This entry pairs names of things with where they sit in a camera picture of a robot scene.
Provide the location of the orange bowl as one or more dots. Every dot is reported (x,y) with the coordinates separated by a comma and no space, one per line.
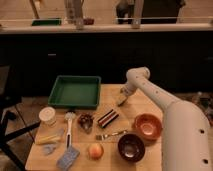
(148,126)

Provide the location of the green pepper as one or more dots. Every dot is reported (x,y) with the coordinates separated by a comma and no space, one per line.
(121,101)

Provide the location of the black red striped block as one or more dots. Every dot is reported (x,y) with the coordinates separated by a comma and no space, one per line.
(106,119)

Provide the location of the clear plastic bag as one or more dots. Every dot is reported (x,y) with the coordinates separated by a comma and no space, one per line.
(49,148)

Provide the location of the green plastic tray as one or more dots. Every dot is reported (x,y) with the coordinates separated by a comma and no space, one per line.
(75,92)

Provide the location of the yellow banana piece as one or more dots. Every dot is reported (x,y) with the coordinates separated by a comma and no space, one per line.
(48,139)

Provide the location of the blue sponge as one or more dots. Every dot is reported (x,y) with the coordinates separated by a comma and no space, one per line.
(67,159)

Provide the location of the background dark machine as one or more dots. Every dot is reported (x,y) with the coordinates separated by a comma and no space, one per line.
(154,11)

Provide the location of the dark pine cone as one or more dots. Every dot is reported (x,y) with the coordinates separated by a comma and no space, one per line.
(85,121)

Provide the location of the orange round fruit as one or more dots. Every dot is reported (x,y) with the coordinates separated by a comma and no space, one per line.
(95,151)

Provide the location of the background green tray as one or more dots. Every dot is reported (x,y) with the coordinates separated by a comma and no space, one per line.
(47,22)

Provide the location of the metal fork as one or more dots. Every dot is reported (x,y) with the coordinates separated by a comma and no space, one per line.
(105,136)

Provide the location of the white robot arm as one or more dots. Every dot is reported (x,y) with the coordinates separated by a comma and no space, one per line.
(185,145)

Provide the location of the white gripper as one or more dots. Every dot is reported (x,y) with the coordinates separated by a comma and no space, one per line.
(123,95)

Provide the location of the dark brown bowl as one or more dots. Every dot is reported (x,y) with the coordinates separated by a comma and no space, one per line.
(131,148)

